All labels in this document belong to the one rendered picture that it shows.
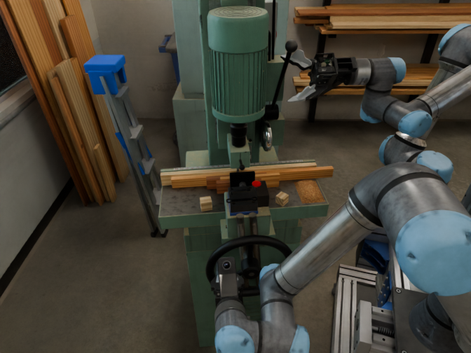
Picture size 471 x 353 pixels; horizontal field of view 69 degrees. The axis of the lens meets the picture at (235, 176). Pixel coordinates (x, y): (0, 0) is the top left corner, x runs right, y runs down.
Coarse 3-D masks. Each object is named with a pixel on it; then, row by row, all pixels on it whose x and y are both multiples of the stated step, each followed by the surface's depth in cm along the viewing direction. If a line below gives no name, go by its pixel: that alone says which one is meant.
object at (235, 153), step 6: (228, 138) 125; (246, 138) 125; (228, 144) 122; (246, 144) 122; (228, 150) 125; (234, 150) 119; (240, 150) 119; (246, 150) 119; (228, 156) 127; (234, 156) 119; (240, 156) 119; (246, 156) 119; (234, 162) 120; (246, 162) 121; (234, 168) 122
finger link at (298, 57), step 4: (296, 52) 99; (300, 52) 98; (280, 56) 102; (284, 56) 102; (292, 56) 101; (296, 56) 100; (300, 56) 100; (304, 56) 99; (284, 60) 103; (292, 60) 102; (296, 60) 102; (300, 60) 101; (304, 60) 100; (308, 60) 100; (292, 64) 103; (296, 64) 102; (300, 64) 101; (304, 64) 101; (308, 64) 101; (300, 68) 102; (304, 68) 101
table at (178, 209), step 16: (176, 192) 127; (192, 192) 127; (208, 192) 127; (272, 192) 127; (288, 192) 127; (160, 208) 120; (176, 208) 120; (192, 208) 120; (224, 208) 120; (272, 208) 120; (288, 208) 120; (304, 208) 121; (320, 208) 122; (160, 224) 119; (176, 224) 119; (192, 224) 120; (208, 224) 121; (224, 224) 118; (272, 224) 117; (224, 240) 113
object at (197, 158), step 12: (192, 156) 165; (204, 156) 165; (264, 156) 164; (276, 156) 164; (276, 228) 126; (288, 228) 126; (300, 228) 127; (192, 240) 125; (204, 240) 125; (216, 240) 126; (288, 240) 130; (300, 240) 131
